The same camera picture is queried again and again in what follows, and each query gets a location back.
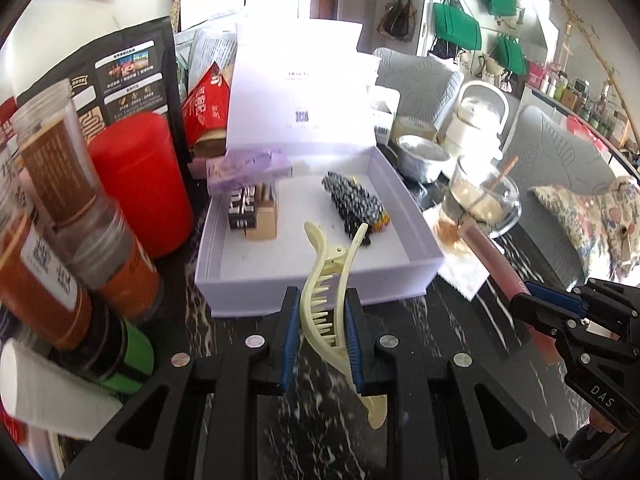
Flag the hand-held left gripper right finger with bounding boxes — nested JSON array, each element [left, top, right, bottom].
[[345, 289, 581, 480]]

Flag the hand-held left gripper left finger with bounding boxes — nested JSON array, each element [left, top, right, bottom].
[[60, 286, 302, 480]]

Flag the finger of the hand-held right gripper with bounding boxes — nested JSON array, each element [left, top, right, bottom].
[[526, 282, 588, 317], [510, 294, 573, 346]]

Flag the cream hair claw clip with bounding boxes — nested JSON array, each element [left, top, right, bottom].
[[299, 221, 389, 430]]

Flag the pink lip gloss tube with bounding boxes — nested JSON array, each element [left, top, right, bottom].
[[460, 221, 566, 366]]

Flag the small kraft box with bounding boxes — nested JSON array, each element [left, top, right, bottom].
[[245, 182, 279, 241]]

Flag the checkered scrunchie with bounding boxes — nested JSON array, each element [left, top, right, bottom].
[[340, 187, 386, 247]]

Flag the white gift box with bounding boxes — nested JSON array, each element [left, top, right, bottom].
[[194, 21, 446, 318]]

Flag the black lip gloss box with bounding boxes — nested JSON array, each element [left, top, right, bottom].
[[227, 185, 262, 231]]

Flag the purple box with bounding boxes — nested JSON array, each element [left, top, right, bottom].
[[205, 147, 293, 195]]

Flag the person's right hand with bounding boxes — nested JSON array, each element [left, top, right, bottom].
[[562, 407, 626, 476]]

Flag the floral cloth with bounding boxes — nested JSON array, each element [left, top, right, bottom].
[[530, 177, 640, 281]]

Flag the white paper napkin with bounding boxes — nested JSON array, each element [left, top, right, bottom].
[[422, 207, 506, 303]]

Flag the glass mug of tea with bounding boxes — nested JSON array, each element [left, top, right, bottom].
[[442, 156, 523, 246]]

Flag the grey chair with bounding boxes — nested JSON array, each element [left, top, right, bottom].
[[502, 105, 626, 281], [372, 47, 466, 133]]

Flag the green and black jar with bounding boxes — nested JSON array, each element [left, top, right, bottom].
[[47, 305, 156, 396]]

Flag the clear jar orange powder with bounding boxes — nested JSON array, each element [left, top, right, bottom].
[[67, 200, 165, 323]]

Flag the foil bowl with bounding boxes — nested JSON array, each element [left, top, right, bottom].
[[396, 135, 451, 183]]

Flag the white electric kettle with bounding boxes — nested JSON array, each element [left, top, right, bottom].
[[444, 81, 511, 161]]

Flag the row of bottles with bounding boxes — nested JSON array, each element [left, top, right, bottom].
[[525, 60, 640, 156]]

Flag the red canister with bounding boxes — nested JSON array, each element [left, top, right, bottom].
[[89, 112, 195, 260]]

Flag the gold foil packet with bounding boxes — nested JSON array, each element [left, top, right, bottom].
[[192, 127, 228, 158]]

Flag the white paper roll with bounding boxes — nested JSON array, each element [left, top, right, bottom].
[[0, 338, 123, 441]]

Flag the red snack packet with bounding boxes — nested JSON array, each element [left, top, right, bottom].
[[181, 61, 236, 143]]

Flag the dry bamboo branch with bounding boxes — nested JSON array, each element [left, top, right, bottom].
[[550, 0, 640, 126]]

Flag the tall clear jar brown powder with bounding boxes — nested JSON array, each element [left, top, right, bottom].
[[11, 79, 108, 233]]

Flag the white plastic packets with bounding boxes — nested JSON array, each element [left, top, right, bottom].
[[175, 22, 241, 91]]

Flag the black coffee bag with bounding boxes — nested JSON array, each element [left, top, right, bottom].
[[17, 16, 193, 161]]

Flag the brown hanging bag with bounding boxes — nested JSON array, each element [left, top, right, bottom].
[[376, 0, 418, 43]]

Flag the white fridge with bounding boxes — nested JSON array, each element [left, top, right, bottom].
[[179, 0, 301, 33]]

